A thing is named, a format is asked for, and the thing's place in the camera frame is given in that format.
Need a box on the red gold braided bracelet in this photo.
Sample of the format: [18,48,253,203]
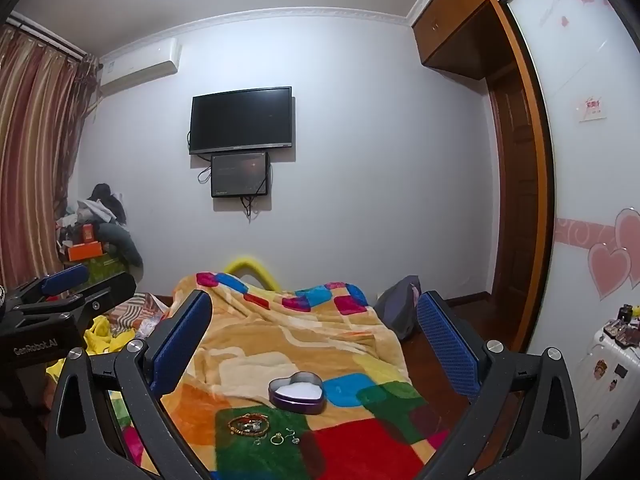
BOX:
[226,412,271,437]

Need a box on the purple heart-shaped tin box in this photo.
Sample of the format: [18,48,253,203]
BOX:
[268,372,326,415]

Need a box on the orange box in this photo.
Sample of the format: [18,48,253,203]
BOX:
[67,240,103,262]

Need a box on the yellow cloth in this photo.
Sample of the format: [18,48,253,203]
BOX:
[45,314,138,380]

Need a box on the pile of clothes and boxes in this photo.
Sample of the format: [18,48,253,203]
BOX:
[56,183,143,285]

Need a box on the striped patterned pillow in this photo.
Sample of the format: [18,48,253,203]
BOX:
[105,292,169,337]

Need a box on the yellow foam tube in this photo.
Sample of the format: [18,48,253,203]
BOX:
[224,256,282,292]

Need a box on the striped red curtain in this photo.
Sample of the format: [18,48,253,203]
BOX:
[0,25,98,288]

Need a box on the grey purple backpack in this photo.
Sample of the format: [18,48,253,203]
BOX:
[373,275,422,341]

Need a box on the white air conditioner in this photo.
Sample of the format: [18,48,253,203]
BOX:
[100,38,181,96]

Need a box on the colourful patchwork fleece blanket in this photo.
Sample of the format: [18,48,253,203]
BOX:
[106,271,452,480]

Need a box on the brown wooden door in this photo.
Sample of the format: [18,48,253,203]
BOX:
[488,67,538,349]

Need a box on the brown wooden wardrobe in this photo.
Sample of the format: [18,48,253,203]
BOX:
[410,0,542,82]

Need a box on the white sliding door with hearts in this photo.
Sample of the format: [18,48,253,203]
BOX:
[501,0,639,366]

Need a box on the small black wall monitor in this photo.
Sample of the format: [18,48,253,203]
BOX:
[210,152,270,198]

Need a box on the black wall television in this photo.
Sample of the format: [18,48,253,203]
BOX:
[189,87,294,155]

